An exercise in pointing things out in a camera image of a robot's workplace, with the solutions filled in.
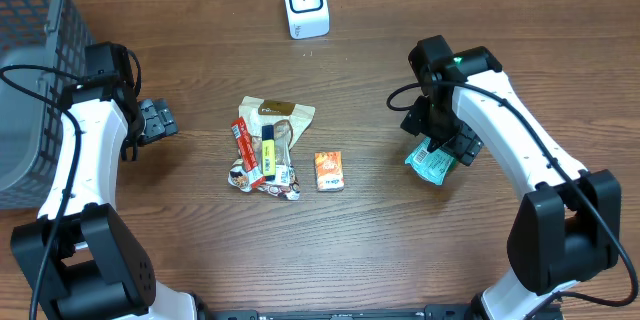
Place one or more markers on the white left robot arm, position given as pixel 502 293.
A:
pixel 79 257

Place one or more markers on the brown paper snack bag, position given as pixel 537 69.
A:
pixel 286 117

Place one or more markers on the yellow highlighter pen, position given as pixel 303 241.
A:
pixel 268 153

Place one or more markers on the white barcode scanner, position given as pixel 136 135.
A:
pixel 307 18

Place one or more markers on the red snack bar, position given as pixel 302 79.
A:
pixel 246 173

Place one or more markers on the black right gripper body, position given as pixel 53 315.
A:
pixel 450 136

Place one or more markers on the teal wet wipes pack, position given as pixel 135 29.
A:
pixel 432 167

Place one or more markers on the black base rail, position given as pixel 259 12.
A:
pixel 340 314

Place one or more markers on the orange tissue pack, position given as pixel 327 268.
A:
pixel 329 171

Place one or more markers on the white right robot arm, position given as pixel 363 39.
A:
pixel 566 230

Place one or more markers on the grey plastic basket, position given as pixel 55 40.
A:
pixel 36 34

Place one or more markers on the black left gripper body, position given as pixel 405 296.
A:
pixel 156 120

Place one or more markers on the white printed snack packet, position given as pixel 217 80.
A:
pixel 285 185

